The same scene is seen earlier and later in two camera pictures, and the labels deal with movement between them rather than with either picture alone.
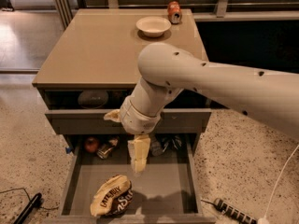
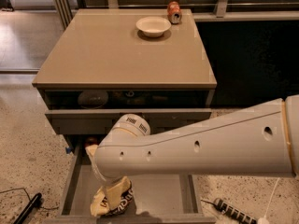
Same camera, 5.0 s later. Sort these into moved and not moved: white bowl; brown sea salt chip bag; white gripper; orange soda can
Moved: white gripper
Not moved: orange soda can; white bowl; brown sea salt chip bag
